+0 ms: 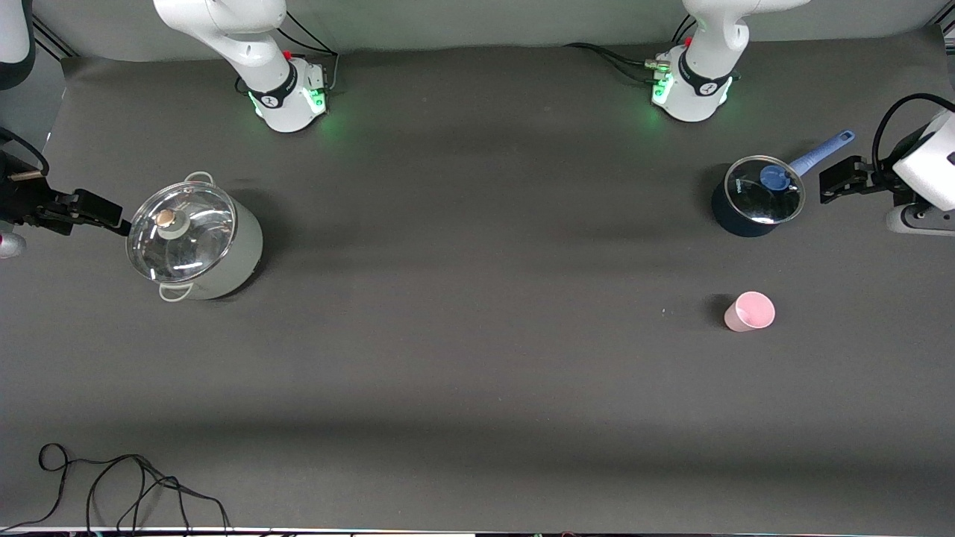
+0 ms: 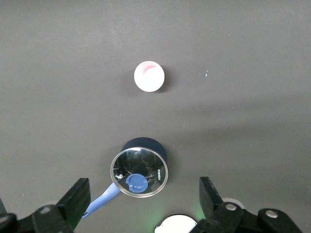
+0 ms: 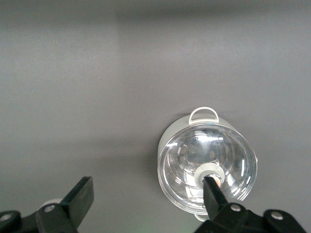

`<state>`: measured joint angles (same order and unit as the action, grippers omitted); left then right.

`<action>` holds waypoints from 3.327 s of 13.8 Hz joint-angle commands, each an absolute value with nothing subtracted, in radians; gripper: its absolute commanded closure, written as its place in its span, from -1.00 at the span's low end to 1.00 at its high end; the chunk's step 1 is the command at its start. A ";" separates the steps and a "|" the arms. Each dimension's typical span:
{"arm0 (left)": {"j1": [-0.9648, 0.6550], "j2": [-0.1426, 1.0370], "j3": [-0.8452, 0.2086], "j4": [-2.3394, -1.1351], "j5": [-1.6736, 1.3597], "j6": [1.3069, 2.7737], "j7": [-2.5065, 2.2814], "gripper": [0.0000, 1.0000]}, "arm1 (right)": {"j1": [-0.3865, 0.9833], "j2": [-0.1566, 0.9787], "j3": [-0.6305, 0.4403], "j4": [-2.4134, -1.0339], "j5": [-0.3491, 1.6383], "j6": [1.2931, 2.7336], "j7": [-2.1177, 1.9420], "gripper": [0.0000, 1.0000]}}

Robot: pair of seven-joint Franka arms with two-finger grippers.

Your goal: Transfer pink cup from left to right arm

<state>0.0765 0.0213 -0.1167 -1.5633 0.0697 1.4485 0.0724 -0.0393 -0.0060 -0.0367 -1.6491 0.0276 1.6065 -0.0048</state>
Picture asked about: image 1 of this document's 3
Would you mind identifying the pink plastic cup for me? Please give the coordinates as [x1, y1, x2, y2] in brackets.
[724, 291, 777, 333]

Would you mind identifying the glass lid with blue knob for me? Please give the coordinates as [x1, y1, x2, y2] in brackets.
[724, 155, 807, 226]

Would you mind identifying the glass lid with beige knob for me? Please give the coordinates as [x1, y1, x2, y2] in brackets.
[125, 180, 238, 284]

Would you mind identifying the dark blue saucepan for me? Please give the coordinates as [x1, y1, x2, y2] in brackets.
[710, 131, 857, 238]

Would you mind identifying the dark grey table mat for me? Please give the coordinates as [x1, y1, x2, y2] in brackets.
[0, 26, 955, 534]

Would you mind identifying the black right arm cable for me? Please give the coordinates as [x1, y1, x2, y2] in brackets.
[0, 127, 49, 176]

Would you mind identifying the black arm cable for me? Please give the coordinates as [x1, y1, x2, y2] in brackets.
[0, 127, 49, 176]
[871, 92, 955, 196]

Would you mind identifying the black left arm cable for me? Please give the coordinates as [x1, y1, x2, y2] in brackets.
[871, 92, 955, 196]

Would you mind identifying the pale grey two-handled pot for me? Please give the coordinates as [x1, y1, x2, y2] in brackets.
[127, 172, 264, 303]

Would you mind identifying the thin black loose cable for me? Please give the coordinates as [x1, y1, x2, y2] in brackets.
[0, 443, 232, 534]

